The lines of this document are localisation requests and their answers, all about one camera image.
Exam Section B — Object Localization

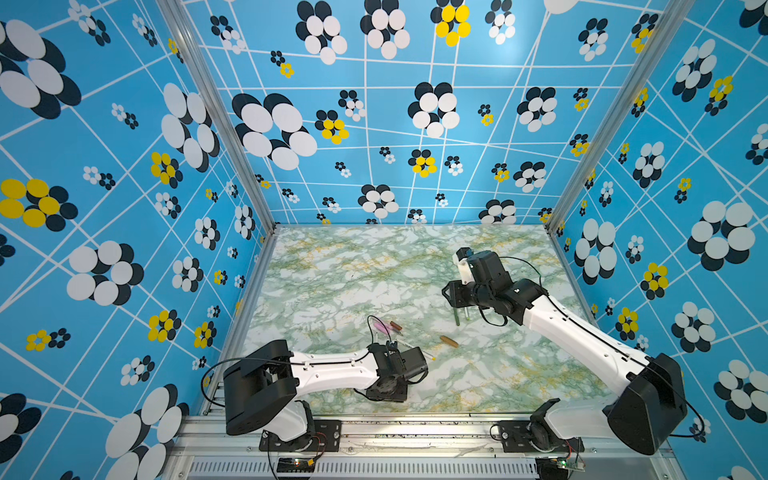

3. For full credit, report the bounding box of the aluminium front rail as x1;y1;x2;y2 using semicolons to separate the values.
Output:
162;413;685;479

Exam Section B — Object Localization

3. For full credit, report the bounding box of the left corner aluminium post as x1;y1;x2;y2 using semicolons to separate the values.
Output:
157;0;276;239

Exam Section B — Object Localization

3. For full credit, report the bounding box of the left circuit board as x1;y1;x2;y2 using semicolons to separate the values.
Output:
276;458;316;474

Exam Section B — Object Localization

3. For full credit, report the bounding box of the right corner aluminium post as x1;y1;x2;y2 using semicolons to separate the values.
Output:
546;0;695;240

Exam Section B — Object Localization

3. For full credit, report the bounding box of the corner aluminium post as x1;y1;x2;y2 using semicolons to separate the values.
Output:
157;0;276;239
546;0;695;240

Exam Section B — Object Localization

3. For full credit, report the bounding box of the circuit board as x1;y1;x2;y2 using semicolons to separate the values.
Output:
535;457;586;479
276;458;316;474

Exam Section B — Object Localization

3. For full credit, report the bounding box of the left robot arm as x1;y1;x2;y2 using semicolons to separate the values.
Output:
201;339;428;442

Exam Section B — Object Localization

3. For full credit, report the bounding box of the white pen yellow tip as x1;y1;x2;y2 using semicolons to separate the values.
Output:
398;340;436;361

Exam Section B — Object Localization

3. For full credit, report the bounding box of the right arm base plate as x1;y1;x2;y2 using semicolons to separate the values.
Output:
493;420;584;454

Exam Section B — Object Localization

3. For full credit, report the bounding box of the right circuit board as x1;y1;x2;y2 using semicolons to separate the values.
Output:
535;457;586;479

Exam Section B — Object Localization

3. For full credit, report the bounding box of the pink fountain pen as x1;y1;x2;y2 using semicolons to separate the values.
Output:
370;316;395;336

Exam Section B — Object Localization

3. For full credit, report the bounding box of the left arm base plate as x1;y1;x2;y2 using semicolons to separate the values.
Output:
259;419;342;453

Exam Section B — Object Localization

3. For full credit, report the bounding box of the tan brown pen cap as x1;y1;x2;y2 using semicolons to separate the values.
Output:
439;335;459;348

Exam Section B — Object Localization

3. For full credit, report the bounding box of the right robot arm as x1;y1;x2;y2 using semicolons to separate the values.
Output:
442;247;693;455

